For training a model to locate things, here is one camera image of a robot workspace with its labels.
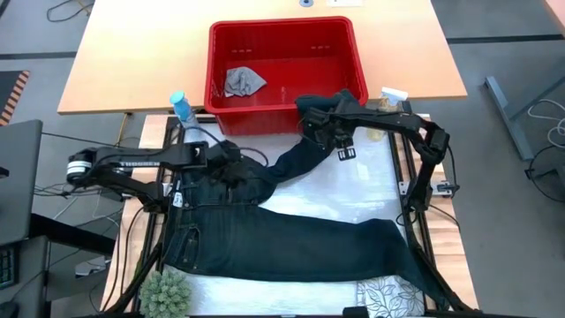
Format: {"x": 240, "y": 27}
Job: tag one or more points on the grey metal table leg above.
{"x": 508, "y": 115}

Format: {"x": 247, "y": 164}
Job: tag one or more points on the white leaf-print garment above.
{"x": 388, "y": 298}

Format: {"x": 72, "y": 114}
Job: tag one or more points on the black aluminium table frame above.
{"x": 170, "y": 132}

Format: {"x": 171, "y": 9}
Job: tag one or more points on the green artificial plant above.
{"x": 165, "y": 293}

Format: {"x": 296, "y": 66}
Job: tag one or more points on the blue air freshener spray bottle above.
{"x": 183, "y": 110}

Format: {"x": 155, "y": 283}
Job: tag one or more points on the black side stand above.
{"x": 26, "y": 282}

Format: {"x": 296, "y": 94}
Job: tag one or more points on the wooden desk corner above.
{"x": 558, "y": 9}

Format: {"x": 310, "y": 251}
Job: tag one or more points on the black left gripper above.
{"x": 223, "y": 159}

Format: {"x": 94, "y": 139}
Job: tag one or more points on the silver mounting bracket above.
{"x": 404, "y": 187}

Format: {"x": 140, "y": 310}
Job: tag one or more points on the dark blue jeans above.
{"x": 273, "y": 243}

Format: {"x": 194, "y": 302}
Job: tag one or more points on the light wooden desk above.
{"x": 132, "y": 53}

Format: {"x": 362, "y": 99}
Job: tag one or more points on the red plastic laundry bin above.
{"x": 287, "y": 57}

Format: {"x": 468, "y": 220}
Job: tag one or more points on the small grey cloth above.
{"x": 243, "y": 81}

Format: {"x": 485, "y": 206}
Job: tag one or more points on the clear spray bottle white trigger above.
{"x": 393, "y": 95}

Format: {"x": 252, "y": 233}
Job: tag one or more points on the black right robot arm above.
{"x": 388, "y": 119}

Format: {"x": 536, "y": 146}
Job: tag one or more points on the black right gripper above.
{"x": 329, "y": 126}

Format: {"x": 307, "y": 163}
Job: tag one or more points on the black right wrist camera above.
{"x": 346, "y": 153}

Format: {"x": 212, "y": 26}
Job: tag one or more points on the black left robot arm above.
{"x": 132, "y": 158}

